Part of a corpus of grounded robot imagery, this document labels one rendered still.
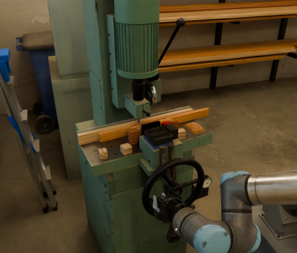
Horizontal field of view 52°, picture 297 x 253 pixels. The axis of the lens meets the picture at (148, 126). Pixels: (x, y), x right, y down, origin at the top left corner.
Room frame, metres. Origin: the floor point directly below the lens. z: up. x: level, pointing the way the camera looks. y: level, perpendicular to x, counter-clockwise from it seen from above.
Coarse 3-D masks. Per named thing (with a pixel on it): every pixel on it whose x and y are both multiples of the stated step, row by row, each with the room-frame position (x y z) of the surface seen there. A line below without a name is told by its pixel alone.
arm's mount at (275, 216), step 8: (264, 208) 1.05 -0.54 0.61; (272, 208) 1.00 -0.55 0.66; (280, 208) 0.96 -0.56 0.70; (264, 216) 1.03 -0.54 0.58; (272, 216) 0.99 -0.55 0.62; (280, 216) 0.94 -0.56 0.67; (288, 216) 0.94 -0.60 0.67; (296, 216) 0.94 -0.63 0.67; (272, 224) 0.98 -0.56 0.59; (280, 224) 0.93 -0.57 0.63; (288, 224) 0.93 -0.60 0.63; (296, 224) 0.94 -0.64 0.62; (272, 232) 0.96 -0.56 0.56; (280, 232) 0.94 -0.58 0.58; (288, 232) 0.94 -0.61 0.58; (296, 232) 0.94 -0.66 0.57
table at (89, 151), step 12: (192, 120) 1.38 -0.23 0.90; (204, 132) 1.26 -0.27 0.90; (84, 144) 1.15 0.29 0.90; (96, 144) 1.15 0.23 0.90; (108, 144) 1.15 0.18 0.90; (120, 144) 1.15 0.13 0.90; (192, 144) 1.21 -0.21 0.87; (204, 144) 1.24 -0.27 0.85; (84, 156) 1.08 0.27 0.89; (96, 156) 1.06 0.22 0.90; (108, 156) 1.06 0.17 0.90; (120, 156) 1.06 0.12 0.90; (132, 156) 1.07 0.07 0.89; (96, 168) 1.00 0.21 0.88; (108, 168) 1.02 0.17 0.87; (120, 168) 1.04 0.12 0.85; (144, 168) 1.03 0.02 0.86; (156, 168) 1.02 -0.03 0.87
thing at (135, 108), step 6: (126, 96) 1.30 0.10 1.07; (132, 96) 1.30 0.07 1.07; (126, 102) 1.30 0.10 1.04; (132, 102) 1.24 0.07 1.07; (138, 102) 1.23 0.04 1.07; (144, 102) 1.23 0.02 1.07; (126, 108) 1.31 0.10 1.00; (132, 108) 1.24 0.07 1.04; (138, 108) 1.21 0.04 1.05; (144, 108) 1.22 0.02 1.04; (132, 114) 1.24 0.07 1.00; (138, 114) 1.21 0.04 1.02; (144, 114) 1.22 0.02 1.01
